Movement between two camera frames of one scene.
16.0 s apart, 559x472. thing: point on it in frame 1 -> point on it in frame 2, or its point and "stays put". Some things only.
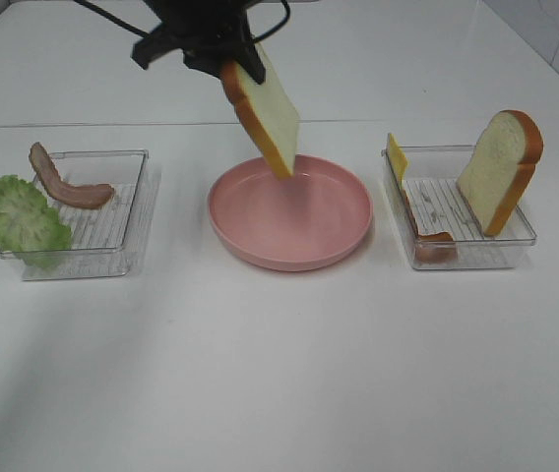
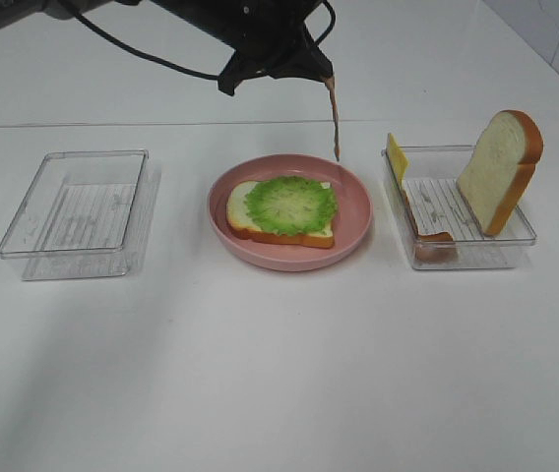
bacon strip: [90, 197] -> [331, 85]
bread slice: [269, 112] -> [241, 222]
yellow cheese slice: [398, 159] stays put
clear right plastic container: [441, 227] stays put
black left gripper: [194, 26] -> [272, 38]
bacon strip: [431, 248] stays put
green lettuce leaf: [18, 217] -> [290, 205]
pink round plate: [307, 220] stays put
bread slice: [501, 167] stays put
